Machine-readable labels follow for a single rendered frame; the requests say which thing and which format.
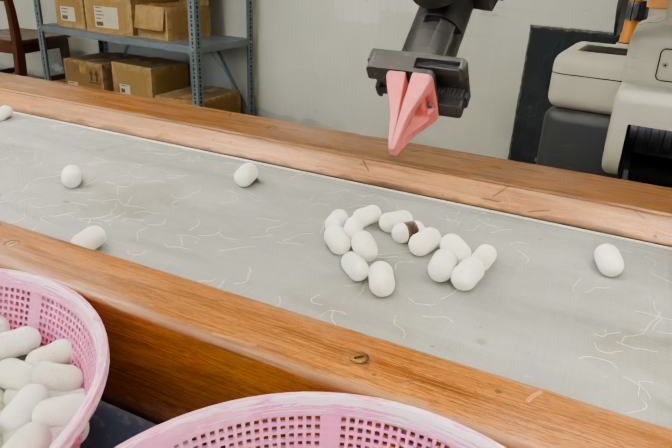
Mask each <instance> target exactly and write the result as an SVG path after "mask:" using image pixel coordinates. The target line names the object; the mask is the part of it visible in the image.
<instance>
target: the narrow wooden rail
mask: <svg viewBox="0 0 672 448"><path fill-rule="evenodd" d="M0 268H2V269H9V270H16V271H21V272H27V273H31V274H35V275H38V276H42V277H45V278H48V279H51V280H53V281H56V282H58V283H60V284H62V285H64V286H67V287H68V288H70V289H72V290H73V291H75V292H76V293H78V294H79V295H81V296H82V297H83V298H84V299H85V300H86V301H87V302H89V303H90V305H91V306H92V307H93V308H94V309H95V310H96V312H97V313H98V315H99V316H100V318H101V320H102V322H103V324H104V326H105V330H106V333H107V337H108V344H109V352H110V363H109V372H108V377H107V381H106V385H105V388H104V391H103V393H102V396H101V399H100V400H101V401H104V402H106V403H108V404H111V405H113V406H115V407H117V408H120V409H122V410H124V411H127V412H129V413H131V414H134V415H136V416H138V417H140V418H143V419H145V420H147V421H150V422H152V423H154V424H156V425H159V424H161V423H164V422H166V421H169V420H171V419H173V418H176V417H179V416H181V415H184V414H187V413H190V412H192V411H195V410H199V409H202V408H205V407H208V406H212V405H216V404H220V403H223V402H227V401H232V400H237V399H242V398H247V397H252V396H259V395H266V394H276V393H286V392H335V393H347V394H356V395H363V396H369V397H376V398H381V399H385V400H390V401H395V402H399V403H402V404H406V405H410V406H414V407H417V408H420V409H423V410H426V411H429V412H432V413H435V414H437V415H440V416H443V417H445V418H448V419H450V420H453V421H455V422H457V423H460V424H462V425H464V426H466V427H469V428H471V429H473V430H475V431H477V432H479V433H481V434H483V435H485V436H487V437H488V438H490V439H492V440H494V441H495V442H497V443H499V444H501V445H502V446H504V447H506V448H672V429H670V428H666V427H663V426H660V425H657V424H653V423H650V422H647V421H644V420H641V419H637V418H634V417H631V416H628V415H624V414H621V413H618V412H615V411H612V410H608V409H605V408H602V407H599V406H596V405H592V404H589V403H586V402H583V401H579V400H576V399H573V398H570V397H567V396H563V395H560V394H557V393H554V392H550V391H547V390H544V389H541V388H538V387H534V386H531V385H528V384H525V383H521V382H518V381H515V380H512V379H509V378H505V377H502V376H499V375H496V374H492V373H489V372H486V371H483V370H480V369H476V368H473V367H470V366H467V365H463V364H460V363H457V362H454V361H451V360H447V359H444V358H441V357H438V356H435V355H431V354H428V353H425V352H422V351H418V350H415V349H412V348H409V347H406V346H402V345H399V344H396V343H393V342H389V341H386V340H383V339H380V338H377V337H373V336H370V335H367V334H364V333H360V332H357V331H354V330H351V329H348V328H344V327H341V326H338V325H335V324H331V323H328V322H325V321H322V320H319V319H315V318H312V317H309V316H306V315H303V314H299V313H296V312H293V311H290V310H286V309H283V308H280V307H277V306H274V305H270V304H267V303H264V302H261V301H257V300H254V299H251V298H248V297H245V296H241V295H238V294H235V293H232V292H228V291H225V290H222V289H219V288H216V287H212V286H209V285H206V284H203V283H199V282H196V281H193V280H190V279H187V278H183V277H180V276H177V275H174V274H170V273H167V272H164V271H161V270H158V269H154V268H151V267H148V266H145V265H142V264H138V263H135V262H132V261H129V260H125V259H122V258H119V257H116V256H113V255H109V254H106V253H103V252H100V251H96V250H93V249H90V248H87V247H84V246H80V245H77V244H74V243H71V242H67V241H64V240H61V239H58V238H55V237H51V236H48V235H45V234H42V233H38V232H35V231H32V230H29V229H26V228H22V227H19V226H16V225H13V224H10V223H6V222H3V221H0Z"/></svg>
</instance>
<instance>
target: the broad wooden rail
mask: <svg viewBox="0 0 672 448"><path fill-rule="evenodd" d="M4 105H6V106H9V107H11V108H12V110H13V112H18V113H23V114H28V115H33V116H37V117H42V118H47V119H52V120H57V121H62V122H66V123H71V124H76V125H81V126H86V127H91V128H95V129H100V130H105V131H110V132H115V133H120V134H124V135H129V136H134V137H139V138H144V139H149V140H154V141H158V142H163V143H168V144H173V145H178V146H183V147H187V148H192V149H197V150H202V151H207V152H212V153H216V154H221V155H226V156H231V157H236V158H241V159H245V160H250V161H255V162H260V163H265V164H270V165H274V166H279V167H284V168H289V169H294V170H299V171H303V172H308V173H313V174H318V175H323V176H328V177H332V178H337V179H342V180H347V181H352V182H357V183H362V184H366V185H371V186H376V187H381V188H386V189H391V190H395V191H400V192H405V193H410V194H415V195H420V196H424V197H429V198H434V199H439V200H444V201H449V202H453V203H458V204H463V205H468V206H473V207H478V208H482V209H487V210H492V211H497V212H502V213H507V214H511V215H516V216H521V217H526V218H531V219H536V220H540V221H545V222H550V223H555V224H560V225H565V226H570V227H574V228H579V229H584V230H589V231H594V232H599V233H603V234H608V235H613V236H618V237H623V238H628V239H632V240H637V241H642V242H647V243H652V244H657V245H661V246H666V247H671V248H672V188H670V187H664V186H658V185H652V184H647V183H641V182H635V181H629V180H623V179H618V178H612V177H606V176H600V175H594V174H589V173H583V172H577V171H571V170H565V169H560V168H554V167H548V166H542V165H536V164H531V163H525V162H519V161H513V160H507V159H502V158H496V157H490V156H484V155H478V154H473V153H467V152H461V151H455V150H449V149H444V148H438V147H432V146H426V145H420V144H415V143H409V142H408V144H407V145H406V146H405V147H404V148H403V149H402V150H401V151H400V152H399V153H398V155H396V156H393V155H390V153H389V150H388V139H386V138H380V137H374V136H366V135H361V134H356V133H351V132H345V131H339V130H333V129H328V128H322V127H316V126H310V125H304V124H299V123H293V122H287V121H281V120H275V119H270V118H264V117H258V116H252V115H246V114H241V113H235V112H229V111H223V110H217V109H212V108H206V107H200V106H194V105H188V104H183V103H177V102H171V101H165V100H160V99H154V98H148V97H142V96H136V95H131V94H125V93H119V92H113V91H107V90H102V89H96V88H90V87H84V86H78V85H73V84H67V83H61V82H55V81H49V80H44V79H38V78H32V77H26V76H21V75H15V74H9V73H3V72H0V107H1V106H4Z"/></svg>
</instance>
